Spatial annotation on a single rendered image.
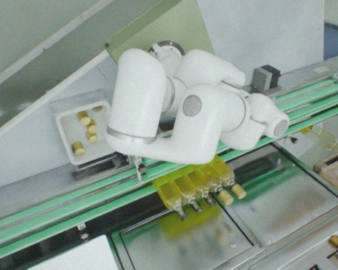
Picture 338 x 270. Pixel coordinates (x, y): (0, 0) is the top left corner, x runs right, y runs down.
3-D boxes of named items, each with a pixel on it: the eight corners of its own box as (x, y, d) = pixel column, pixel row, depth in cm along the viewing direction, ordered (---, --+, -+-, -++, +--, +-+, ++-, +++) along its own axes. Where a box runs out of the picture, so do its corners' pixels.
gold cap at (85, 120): (75, 111, 93) (79, 118, 90) (86, 109, 94) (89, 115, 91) (78, 120, 95) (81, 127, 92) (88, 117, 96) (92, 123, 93)
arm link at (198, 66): (138, 99, 61) (172, 32, 55) (198, 110, 80) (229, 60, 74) (163, 124, 56) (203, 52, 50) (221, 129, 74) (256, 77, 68)
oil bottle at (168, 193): (146, 175, 112) (170, 215, 97) (145, 165, 108) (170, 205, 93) (158, 170, 113) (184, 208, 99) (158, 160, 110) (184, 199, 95)
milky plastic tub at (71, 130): (67, 152, 102) (72, 167, 96) (49, 102, 88) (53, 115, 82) (111, 137, 108) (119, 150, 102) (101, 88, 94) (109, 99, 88)
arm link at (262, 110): (248, 133, 65) (268, 97, 63) (220, 115, 73) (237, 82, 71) (282, 142, 74) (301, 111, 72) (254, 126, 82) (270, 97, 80)
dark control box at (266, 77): (251, 83, 130) (263, 91, 124) (254, 67, 124) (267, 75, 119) (264, 79, 132) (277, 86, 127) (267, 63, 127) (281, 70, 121)
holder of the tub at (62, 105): (71, 161, 106) (75, 174, 101) (49, 102, 89) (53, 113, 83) (113, 147, 112) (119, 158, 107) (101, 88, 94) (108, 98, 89)
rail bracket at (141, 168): (129, 170, 104) (142, 193, 96) (123, 136, 94) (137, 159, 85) (136, 167, 105) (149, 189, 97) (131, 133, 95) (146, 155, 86)
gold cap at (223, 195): (217, 194, 99) (224, 203, 96) (224, 188, 99) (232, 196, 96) (220, 197, 101) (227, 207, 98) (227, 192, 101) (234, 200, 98)
